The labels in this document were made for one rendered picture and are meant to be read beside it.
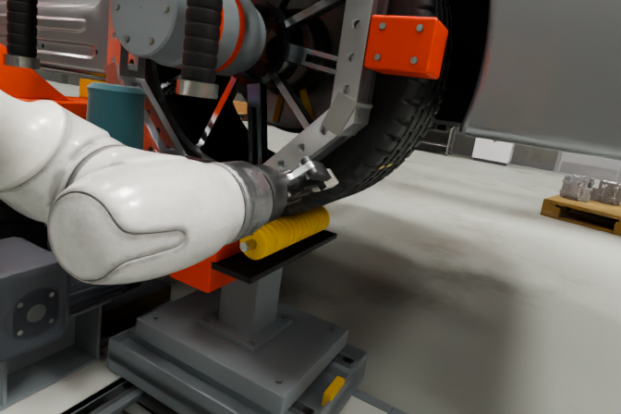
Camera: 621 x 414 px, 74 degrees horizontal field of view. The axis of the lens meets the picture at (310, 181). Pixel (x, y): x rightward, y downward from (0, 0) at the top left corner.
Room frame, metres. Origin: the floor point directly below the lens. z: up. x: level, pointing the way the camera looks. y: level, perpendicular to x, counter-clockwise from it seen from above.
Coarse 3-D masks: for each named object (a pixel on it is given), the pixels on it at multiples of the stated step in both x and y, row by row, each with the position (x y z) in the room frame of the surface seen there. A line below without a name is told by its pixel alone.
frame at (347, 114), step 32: (352, 0) 0.61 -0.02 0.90; (384, 0) 0.63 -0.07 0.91; (352, 32) 0.60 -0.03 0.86; (128, 64) 0.85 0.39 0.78; (352, 64) 0.60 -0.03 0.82; (352, 96) 0.59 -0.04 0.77; (160, 128) 0.82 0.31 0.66; (320, 128) 0.62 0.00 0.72; (352, 128) 0.62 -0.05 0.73; (288, 160) 0.64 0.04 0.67; (320, 160) 0.67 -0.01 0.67
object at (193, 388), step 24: (120, 336) 0.87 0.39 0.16; (120, 360) 0.83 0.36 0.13; (144, 360) 0.79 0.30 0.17; (168, 360) 0.83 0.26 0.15; (336, 360) 0.88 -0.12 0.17; (360, 360) 0.90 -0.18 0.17; (144, 384) 0.79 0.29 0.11; (168, 384) 0.76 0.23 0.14; (192, 384) 0.76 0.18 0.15; (216, 384) 0.77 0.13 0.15; (312, 384) 0.82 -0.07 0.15; (336, 384) 0.79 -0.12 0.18; (192, 408) 0.73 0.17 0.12; (216, 408) 0.70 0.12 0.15; (240, 408) 0.72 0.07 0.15; (264, 408) 0.71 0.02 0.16; (288, 408) 0.71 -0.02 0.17; (312, 408) 0.72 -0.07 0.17; (336, 408) 0.79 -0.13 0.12
